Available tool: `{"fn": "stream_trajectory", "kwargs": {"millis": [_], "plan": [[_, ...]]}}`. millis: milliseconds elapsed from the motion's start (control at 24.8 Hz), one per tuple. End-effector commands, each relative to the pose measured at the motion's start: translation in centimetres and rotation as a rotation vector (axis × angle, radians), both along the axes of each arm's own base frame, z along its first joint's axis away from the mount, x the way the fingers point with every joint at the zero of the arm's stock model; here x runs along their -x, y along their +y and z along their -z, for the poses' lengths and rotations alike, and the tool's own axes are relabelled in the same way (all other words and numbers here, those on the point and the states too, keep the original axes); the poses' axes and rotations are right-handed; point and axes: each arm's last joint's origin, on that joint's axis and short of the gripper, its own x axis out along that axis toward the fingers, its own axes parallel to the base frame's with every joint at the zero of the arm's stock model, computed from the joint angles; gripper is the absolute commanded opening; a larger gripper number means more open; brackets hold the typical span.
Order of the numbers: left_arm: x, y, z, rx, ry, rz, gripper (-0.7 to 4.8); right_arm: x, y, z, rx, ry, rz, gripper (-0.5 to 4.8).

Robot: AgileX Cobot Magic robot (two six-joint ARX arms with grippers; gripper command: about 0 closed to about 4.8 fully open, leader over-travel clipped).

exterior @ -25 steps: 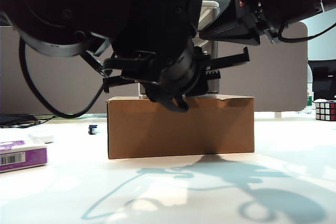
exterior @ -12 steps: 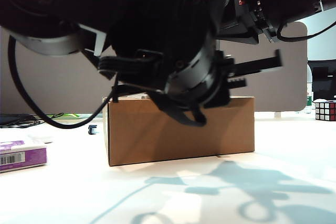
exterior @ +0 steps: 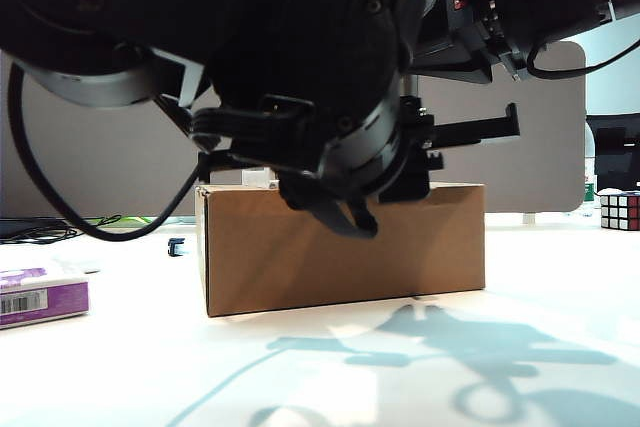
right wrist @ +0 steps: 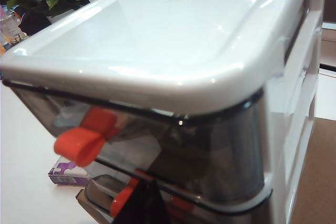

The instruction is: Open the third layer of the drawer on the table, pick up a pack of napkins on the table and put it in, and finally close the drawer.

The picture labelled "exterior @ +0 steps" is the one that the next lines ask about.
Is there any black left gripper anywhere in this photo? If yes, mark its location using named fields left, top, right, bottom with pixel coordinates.
left=379, top=94, right=521, bottom=203

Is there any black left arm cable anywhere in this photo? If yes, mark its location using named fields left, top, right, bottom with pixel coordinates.
left=7, top=61, right=206, bottom=243

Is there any thin black cable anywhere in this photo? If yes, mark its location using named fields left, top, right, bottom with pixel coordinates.
left=49, top=215, right=124, bottom=241

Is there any brown cardboard box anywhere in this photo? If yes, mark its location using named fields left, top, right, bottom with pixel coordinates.
left=193, top=181, right=486, bottom=318

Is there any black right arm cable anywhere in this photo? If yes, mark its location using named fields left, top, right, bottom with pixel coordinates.
left=524, top=36, right=640, bottom=82

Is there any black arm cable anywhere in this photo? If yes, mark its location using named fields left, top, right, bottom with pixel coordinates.
left=524, top=36, right=640, bottom=82
left=7, top=61, right=206, bottom=243

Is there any clear bottle green label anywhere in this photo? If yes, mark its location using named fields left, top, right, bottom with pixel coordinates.
left=582, top=171, right=597, bottom=218

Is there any white plastic drawer cabinet frame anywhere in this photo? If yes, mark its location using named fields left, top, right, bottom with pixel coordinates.
left=209, top=74, right=416, bottom=191

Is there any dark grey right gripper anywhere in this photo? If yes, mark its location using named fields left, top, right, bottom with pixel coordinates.
left=412, top=0, right=494, bottom=84

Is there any white earbuds charging case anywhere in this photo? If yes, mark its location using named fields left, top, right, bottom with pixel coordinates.
left=52, top=256, right=104, bottom=276

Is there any Rubik's cube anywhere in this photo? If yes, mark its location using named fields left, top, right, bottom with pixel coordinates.
left=599, top=189, right=640, bottom=232

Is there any purple white napkin pack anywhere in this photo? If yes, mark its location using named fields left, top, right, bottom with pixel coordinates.
left=0, top=266, right=90, bottom=331

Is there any grey brown desk partition panel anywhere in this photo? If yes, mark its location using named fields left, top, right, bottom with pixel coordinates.
left=0, top=40, right=587, bottom=218

